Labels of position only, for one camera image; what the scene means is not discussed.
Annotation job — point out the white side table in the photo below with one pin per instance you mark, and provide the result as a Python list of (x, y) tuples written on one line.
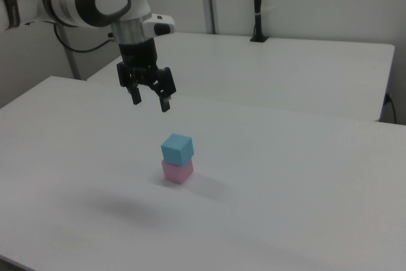
[(269, 71)]

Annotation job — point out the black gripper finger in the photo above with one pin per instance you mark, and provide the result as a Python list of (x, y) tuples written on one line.
[(135, 96), (165, 90)]

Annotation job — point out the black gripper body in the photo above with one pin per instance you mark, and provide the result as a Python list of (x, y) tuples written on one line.
[(139, 58)]

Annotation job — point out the pink foam cube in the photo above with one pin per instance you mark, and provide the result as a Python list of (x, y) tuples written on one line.
[(174, 174)]

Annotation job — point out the blue foam cube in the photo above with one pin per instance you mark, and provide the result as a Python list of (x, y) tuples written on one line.
[(176, 150)]

